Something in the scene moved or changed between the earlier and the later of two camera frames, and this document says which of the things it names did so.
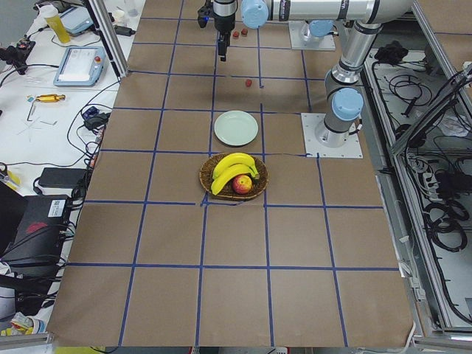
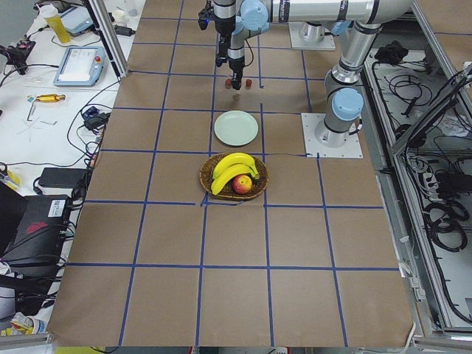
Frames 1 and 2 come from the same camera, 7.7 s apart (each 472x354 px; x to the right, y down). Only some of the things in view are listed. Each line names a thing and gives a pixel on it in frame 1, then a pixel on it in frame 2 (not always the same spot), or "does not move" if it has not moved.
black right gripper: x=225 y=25 to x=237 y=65
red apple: x=242 y=184 does not move
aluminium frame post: x=108 y=35 does not move
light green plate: x=236 y=127 does not move
